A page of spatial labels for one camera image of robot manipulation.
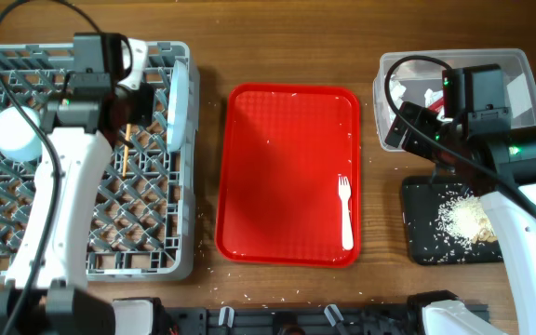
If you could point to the black tray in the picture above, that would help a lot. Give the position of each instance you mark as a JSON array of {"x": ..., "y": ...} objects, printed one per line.
[{"x": 421, "y": 196}]

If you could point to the wooden chopstick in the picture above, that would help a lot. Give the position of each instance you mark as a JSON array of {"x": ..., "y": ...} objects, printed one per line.
[{"x": 126, "y": 149}]

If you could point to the rice and nut scraps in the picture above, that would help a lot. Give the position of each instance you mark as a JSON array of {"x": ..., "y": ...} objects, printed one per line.
[{"x": 463, "y": 219}]

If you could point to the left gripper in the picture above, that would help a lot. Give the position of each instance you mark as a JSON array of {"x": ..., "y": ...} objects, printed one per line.
[{"x": 145, "y": 115}]

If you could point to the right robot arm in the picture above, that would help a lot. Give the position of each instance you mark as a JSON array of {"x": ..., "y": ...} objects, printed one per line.
[{"x": 476, "y": 141}]

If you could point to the light green bowl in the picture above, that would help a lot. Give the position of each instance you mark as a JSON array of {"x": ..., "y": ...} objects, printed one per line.
[{"x": 18, "y": 141}]

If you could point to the white plastic fork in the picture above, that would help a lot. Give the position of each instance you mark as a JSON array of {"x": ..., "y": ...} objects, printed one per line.
[{"x": 344, "y": 192}]

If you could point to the white round plate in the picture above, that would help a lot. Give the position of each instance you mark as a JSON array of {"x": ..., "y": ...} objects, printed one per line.
[{"x": 178, "y": 98}]

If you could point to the grey dishwasher rack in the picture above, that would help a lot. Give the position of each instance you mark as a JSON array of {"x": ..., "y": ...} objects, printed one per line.
[{"x": 142, "y": 226}]

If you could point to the white tissue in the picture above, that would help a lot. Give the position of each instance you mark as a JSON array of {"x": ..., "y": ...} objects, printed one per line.
[
  {"x": 432, "y": 97},
  {"x": 397, "y": 92}
]

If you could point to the clear plastic bin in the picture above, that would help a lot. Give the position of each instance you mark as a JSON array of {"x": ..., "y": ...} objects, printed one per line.
[{"x": 417, "y": 76}]

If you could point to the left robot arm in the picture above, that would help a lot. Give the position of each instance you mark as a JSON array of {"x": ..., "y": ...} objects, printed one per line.
[{"x": 72, "y": 137}]

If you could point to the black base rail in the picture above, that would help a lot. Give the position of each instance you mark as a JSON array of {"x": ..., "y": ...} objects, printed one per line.
[{"x": 432, "y": 313}]

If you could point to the red plastic tray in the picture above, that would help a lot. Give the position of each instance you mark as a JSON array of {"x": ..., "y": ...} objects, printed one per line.
[{"x": 284, "y": 149}]

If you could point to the red snack wrapper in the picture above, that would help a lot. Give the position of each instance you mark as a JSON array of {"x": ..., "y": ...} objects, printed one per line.
[{"x": 437, "y": 107}]

